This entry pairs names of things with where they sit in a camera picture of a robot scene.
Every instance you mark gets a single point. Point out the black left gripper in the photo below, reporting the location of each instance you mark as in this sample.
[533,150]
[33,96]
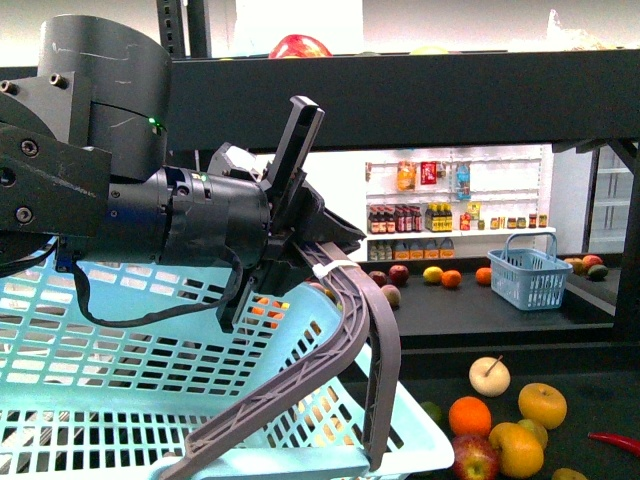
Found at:
[181,217]

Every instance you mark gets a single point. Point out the grey basket handle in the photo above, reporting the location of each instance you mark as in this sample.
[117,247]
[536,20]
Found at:
[366,319]

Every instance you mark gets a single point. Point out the light teal shopping basket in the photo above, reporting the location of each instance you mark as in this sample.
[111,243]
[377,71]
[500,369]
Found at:
[86,401]

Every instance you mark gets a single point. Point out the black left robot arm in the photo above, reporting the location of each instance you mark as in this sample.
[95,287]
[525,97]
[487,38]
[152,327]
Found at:
[84,177]

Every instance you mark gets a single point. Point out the peach on middle shelf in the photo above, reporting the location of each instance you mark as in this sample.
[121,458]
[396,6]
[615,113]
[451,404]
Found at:
[392,295]

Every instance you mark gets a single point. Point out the yellow lemon middle shelf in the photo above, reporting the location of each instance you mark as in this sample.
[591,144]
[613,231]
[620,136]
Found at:
[433,275]

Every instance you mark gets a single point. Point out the orange beside lemon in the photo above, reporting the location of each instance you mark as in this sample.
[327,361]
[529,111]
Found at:
[451,279]

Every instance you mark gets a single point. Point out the large red apple top shelf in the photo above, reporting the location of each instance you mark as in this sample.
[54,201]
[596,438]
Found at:
[299,46]

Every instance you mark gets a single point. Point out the white background grocery shelf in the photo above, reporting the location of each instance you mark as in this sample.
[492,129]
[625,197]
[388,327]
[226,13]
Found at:
[422,203]

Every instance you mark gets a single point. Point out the orange mandarin front shelf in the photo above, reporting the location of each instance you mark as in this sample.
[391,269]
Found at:
[470,416]

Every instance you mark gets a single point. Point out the dark red apple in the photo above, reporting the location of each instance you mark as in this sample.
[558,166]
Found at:
[398,275]

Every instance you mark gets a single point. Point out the small blue plastic basket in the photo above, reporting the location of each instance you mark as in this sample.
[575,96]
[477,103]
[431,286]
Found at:
[527,278]

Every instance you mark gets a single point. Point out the white pear with stem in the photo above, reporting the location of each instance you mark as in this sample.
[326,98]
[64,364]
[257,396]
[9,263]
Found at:
[489,376]

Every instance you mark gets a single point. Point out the red yellow apple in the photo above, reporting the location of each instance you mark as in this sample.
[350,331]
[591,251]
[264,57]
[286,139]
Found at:
[474,458]

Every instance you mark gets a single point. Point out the yellow apple right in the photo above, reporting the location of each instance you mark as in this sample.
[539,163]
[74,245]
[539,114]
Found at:
[543,403]

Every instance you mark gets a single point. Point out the yellow orange fruit front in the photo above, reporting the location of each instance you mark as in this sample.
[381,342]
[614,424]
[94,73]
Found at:
[519,452]

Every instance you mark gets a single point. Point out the small yellow brown fruit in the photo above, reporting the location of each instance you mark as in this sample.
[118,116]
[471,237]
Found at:
[565,473]

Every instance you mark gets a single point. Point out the red chili pepper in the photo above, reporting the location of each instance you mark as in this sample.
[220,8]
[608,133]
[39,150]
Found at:
[625,443]

